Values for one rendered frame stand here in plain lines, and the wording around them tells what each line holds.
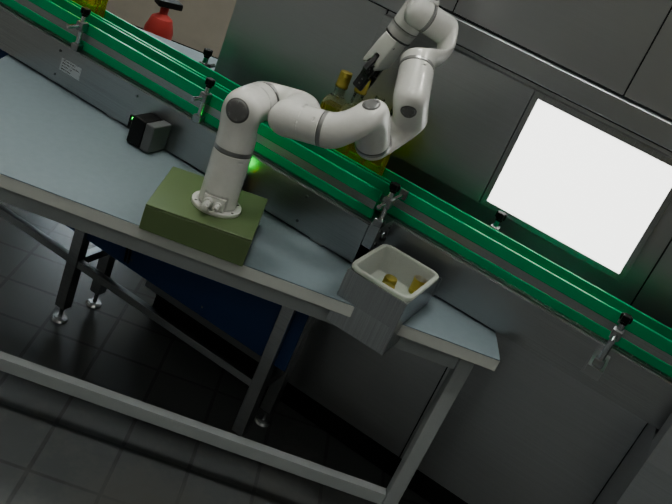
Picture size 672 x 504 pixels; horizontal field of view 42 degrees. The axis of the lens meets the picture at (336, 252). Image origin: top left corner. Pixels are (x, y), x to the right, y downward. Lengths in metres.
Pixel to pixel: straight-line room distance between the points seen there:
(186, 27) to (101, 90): 3.18
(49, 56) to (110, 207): 0.76
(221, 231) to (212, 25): 3.80
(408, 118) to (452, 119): 0.39
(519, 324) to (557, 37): 0.74
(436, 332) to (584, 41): 0.82
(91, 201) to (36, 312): 0.95
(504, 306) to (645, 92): 0.64
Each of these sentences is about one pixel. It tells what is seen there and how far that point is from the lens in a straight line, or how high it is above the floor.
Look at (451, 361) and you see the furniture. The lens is 2.26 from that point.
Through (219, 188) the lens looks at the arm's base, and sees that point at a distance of 2.10.
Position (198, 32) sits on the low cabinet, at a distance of 5.81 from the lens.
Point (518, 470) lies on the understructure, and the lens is 2.71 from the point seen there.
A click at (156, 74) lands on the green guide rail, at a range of 2.56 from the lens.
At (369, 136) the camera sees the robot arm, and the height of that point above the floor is 1.16.
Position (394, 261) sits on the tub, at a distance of 2.28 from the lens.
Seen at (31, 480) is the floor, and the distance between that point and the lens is 2.48.
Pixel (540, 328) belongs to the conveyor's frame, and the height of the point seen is 0.83.
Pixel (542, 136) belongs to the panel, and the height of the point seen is 1.22.
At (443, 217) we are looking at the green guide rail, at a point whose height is 0.95.
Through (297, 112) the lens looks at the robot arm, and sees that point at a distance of 1.99.
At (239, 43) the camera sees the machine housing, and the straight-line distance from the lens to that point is 2.73.
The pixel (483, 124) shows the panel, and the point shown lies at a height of 1.18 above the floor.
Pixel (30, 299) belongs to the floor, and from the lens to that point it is 3.11.
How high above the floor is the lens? 1.75
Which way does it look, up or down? 25 degrees down
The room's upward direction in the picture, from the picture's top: 23 degrees clockwise
